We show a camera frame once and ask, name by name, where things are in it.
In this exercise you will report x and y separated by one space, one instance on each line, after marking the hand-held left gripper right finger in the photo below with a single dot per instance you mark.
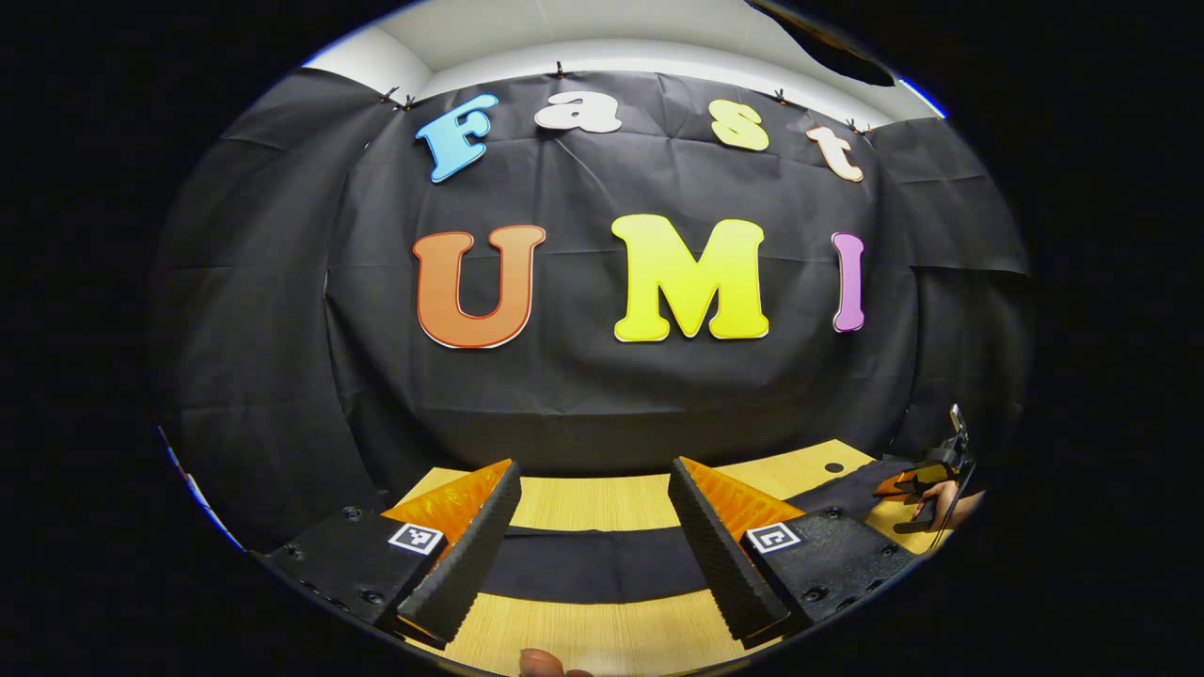
715 555

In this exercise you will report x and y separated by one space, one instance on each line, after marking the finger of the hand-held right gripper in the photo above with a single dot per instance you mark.
908 481

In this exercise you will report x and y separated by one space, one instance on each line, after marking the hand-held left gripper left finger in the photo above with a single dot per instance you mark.
475 555

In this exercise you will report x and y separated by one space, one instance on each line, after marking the dark jeans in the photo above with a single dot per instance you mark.
593 564

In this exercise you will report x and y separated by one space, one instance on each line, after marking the black backdrop cloth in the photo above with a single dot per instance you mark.
583 376

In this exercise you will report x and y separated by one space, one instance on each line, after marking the row of black backdrop clips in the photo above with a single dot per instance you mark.
559 70

